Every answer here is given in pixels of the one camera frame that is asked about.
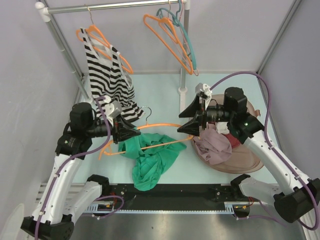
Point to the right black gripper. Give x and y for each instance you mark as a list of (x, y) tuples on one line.
[(195, 110)]

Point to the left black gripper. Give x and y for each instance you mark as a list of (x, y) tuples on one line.
[(123, 129)]

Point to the orange hanger front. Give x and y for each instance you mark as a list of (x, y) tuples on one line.
[(106, 150)]

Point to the green tank top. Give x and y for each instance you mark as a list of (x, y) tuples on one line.
[(153, 157)]

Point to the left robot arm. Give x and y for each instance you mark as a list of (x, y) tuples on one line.
[(54, 218)]

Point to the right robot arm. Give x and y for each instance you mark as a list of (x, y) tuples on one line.
[(294, 194)]

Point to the pink thin hanger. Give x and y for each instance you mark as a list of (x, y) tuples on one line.
[(188, 55)]

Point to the black white striped tank top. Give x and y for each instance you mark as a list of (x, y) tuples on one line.
[(108, 77)]

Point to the orange hanger with striped top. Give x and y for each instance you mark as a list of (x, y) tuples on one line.
[(96, 34)]

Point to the teal hanger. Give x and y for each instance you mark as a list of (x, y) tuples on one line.
[(176, 26)]

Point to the white garment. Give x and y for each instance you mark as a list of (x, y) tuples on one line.
[(222, 128)]

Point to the pink mauve garment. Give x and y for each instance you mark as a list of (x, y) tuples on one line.
[(213, 147)]

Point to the red garment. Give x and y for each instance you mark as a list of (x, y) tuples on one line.
[(232, 140)]

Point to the brown plastic laundry basket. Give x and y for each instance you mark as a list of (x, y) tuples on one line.
[(242, 161)]

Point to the metal clothes rack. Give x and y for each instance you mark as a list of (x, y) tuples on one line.
[(47, 14)]

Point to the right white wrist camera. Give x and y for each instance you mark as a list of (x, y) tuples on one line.
[(204, 92)]

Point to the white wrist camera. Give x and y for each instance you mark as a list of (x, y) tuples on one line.
[(111, 108), (204, 92)]

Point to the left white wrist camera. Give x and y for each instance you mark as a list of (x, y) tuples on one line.
[(111, 108)]

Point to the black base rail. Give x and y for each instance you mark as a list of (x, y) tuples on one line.
[(176, 198)]

